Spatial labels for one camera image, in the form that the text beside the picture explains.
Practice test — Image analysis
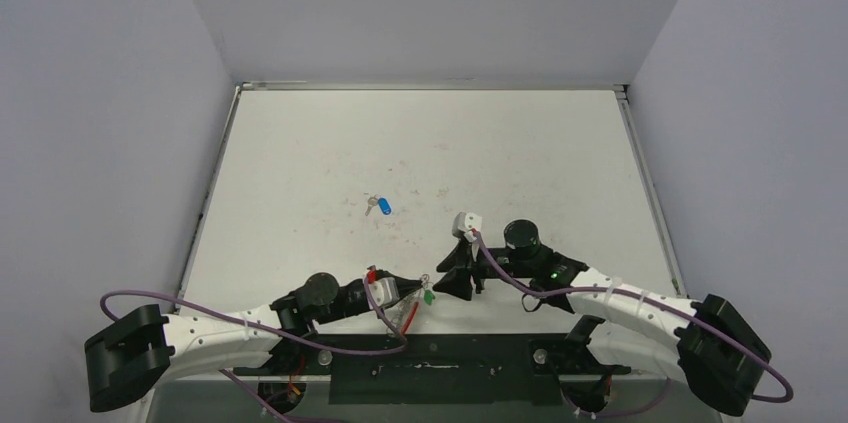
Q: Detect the green capped key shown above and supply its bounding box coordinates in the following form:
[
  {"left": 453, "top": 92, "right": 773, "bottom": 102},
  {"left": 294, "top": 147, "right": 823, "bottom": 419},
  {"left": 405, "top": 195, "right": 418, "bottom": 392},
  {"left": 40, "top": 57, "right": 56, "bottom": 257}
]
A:
[{"left": 423, "top": 289, "right": 436, "bottom": 306}]

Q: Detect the metal keyring with red handle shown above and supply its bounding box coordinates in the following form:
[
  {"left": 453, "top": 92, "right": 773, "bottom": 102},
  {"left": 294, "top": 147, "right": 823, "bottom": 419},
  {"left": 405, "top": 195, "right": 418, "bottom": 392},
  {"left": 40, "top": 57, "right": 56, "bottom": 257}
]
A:
[{"left": 393, "top": 274, "right": 431, "bottom": 335}]

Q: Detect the blue capped key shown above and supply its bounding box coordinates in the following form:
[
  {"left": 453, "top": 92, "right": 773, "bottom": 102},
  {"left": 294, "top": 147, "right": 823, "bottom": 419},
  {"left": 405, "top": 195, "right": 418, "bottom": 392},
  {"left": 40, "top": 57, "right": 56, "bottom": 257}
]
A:
[{"left": 364, "top": 195, "right": 392, "bottom": 216}]

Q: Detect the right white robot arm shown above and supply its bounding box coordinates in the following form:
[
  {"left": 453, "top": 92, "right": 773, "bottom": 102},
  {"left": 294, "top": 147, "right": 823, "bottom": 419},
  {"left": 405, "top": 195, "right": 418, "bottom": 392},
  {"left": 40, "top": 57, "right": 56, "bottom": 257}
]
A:
[{"left": 434, "top": 213, "right": 771, "bottom": 417}]

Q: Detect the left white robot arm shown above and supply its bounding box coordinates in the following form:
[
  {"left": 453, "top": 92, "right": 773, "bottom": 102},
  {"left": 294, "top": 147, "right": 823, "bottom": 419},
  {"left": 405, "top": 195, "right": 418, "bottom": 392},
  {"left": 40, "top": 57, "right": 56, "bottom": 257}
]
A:
[{"left": 84, "top": 268, "right": 425, "bottom": 413}]

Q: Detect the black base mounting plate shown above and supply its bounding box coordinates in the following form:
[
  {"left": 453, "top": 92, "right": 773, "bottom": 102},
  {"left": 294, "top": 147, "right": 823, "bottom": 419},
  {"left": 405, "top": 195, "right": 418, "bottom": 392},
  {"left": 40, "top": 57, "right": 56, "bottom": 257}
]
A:
[{"left": 234, "top": 334, "right": 631, "bottom": 406}]

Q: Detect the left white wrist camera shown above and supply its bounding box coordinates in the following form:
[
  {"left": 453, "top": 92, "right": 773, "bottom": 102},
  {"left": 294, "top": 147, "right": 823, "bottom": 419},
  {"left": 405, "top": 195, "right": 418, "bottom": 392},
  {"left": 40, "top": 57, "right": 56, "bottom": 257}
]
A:
[{"left": 365, "top": 269, "right": 402, "bottom": 309}]

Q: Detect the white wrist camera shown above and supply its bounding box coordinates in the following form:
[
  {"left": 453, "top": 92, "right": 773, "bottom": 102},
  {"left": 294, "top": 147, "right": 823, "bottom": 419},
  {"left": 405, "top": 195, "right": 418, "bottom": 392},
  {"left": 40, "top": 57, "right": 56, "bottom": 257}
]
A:
[
  {"left": 365, "top": 269, "right": 402, "bottom": 309},
  {"left": 451, "top": 212, "right": 483, "bottom": 243}
]

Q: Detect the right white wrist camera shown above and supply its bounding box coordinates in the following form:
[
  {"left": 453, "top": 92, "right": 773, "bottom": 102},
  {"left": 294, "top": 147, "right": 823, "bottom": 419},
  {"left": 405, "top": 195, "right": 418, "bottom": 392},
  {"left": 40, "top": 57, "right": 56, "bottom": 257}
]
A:
[{"left": 451, "top": 212, "right": 483, "bottom": 243}]

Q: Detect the aluminium table frame rail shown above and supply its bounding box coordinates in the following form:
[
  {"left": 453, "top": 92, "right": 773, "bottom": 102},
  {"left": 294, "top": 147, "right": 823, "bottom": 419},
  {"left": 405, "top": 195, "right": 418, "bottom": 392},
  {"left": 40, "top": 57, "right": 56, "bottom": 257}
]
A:
[{"left": 135, "top": 82, "right": 737, "bottom": 423}]

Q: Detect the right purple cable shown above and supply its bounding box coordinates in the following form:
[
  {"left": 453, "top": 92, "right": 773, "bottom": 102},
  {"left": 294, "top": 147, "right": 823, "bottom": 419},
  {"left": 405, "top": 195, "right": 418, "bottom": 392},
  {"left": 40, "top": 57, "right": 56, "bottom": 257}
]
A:
[{"left": 470, "top": 231, "right": 795, "bottom": 405}]

